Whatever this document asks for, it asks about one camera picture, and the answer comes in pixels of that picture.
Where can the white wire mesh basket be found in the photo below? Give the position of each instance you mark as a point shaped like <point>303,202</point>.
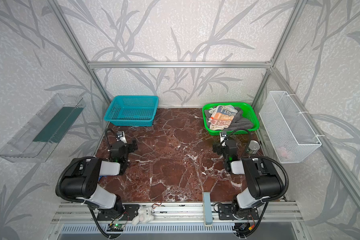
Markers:
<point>287,127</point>

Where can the grey blue sponge block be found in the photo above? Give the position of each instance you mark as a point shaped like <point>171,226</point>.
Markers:
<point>207,209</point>

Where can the green lit circuit board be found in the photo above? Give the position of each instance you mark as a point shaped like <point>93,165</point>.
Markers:
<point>115,227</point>

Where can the pink item in wire basket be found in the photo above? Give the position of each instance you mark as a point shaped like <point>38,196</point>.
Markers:
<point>284,153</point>

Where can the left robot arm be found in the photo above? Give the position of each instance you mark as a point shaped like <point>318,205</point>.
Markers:
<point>79,181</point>

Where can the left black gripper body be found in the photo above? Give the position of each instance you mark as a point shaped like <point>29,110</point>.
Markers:
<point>126,144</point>

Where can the grey towel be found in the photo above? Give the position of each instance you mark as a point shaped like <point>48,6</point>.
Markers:
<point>226,118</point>

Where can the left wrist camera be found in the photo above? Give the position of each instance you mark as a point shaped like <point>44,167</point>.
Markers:
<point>121,136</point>

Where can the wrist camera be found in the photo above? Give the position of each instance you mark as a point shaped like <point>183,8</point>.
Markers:
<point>121,136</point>
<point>223,137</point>

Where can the teal plastic basket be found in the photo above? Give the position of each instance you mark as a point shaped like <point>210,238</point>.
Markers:
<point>132,111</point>

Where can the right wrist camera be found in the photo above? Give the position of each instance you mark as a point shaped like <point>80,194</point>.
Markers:
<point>223,137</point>

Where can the printed rabbit towel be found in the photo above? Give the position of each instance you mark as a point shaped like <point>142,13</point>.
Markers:
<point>221,117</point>

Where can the clear plastic wall bin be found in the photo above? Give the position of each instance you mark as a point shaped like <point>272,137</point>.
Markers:
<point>36,141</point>

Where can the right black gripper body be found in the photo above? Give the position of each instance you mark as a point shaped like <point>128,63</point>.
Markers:
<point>225,146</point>

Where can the white plush toy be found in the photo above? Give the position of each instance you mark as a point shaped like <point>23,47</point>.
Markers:
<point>144,216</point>

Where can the metal tin can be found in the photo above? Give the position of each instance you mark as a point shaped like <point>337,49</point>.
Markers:
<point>253,147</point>

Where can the green plastic basket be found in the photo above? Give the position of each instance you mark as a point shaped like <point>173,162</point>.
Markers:
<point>249,118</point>

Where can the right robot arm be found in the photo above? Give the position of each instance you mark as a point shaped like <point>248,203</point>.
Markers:
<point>267,180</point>

